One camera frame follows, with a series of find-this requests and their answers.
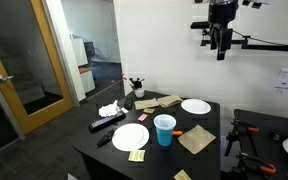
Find orange handled clamp upper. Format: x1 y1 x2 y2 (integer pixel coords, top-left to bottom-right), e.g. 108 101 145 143
225 119 260 156

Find wooden glass door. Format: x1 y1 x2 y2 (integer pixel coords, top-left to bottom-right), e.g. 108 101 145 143
0 0 73 133

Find yellow sugar packet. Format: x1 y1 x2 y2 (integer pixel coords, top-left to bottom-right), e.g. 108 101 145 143
128 150 145 162

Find white paper plate near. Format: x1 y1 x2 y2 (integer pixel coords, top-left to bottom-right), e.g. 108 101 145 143
112 123 150 152

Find large black remote control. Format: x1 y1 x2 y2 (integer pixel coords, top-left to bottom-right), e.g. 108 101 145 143
88 111 126 132

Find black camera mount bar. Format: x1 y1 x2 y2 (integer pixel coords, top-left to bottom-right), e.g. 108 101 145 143
189 20 288 59

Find white paper plate far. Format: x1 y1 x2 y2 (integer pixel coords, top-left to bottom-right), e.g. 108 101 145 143
181 99 211 114

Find crumpled white tissue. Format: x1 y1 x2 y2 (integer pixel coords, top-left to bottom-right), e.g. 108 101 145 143
99 100 120 117

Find brown napkin beside cup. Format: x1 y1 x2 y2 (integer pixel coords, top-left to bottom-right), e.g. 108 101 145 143
178 125 215 154

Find brown napkin at edge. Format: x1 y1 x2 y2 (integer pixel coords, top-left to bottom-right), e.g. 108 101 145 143
174 170 192 180

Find white paper plate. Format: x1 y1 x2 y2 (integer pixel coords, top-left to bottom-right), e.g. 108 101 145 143
181 99 211 114
112 123 150 152

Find black side table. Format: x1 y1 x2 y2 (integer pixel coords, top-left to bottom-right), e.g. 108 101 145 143
226 109 288 180

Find pink sweetener packet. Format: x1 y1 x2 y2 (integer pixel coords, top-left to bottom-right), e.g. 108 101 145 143
138 114 148 121

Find blue plastic cup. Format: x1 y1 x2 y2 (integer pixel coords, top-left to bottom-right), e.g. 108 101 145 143
154 114 176 147

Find orange handled clamp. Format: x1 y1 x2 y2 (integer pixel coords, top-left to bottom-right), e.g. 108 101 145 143
235 151 278 176
225 119 260 156

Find small black remote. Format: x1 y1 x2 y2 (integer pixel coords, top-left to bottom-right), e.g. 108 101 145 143
97 130 114 147

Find white vase with flowers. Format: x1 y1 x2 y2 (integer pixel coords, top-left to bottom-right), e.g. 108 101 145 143
129 78 145 98

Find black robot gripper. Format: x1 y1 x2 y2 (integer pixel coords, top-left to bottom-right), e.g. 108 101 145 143
208 0 238 60

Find white wall switch plate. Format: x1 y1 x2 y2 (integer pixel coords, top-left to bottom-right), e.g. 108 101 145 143
274 68 288 90

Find black remote near vase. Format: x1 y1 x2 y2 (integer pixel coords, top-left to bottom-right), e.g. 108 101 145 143
124 98 133 110

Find orange marker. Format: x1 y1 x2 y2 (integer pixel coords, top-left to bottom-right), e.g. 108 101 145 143
172 131 183 136

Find small tan packet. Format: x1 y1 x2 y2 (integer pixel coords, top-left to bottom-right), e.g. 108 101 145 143
143 108 155 114

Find orange handled clamp lower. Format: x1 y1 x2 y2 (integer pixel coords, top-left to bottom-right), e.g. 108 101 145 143
235 151 278 176

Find brown napkin folded right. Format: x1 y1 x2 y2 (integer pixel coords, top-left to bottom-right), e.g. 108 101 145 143
157 94 182 108

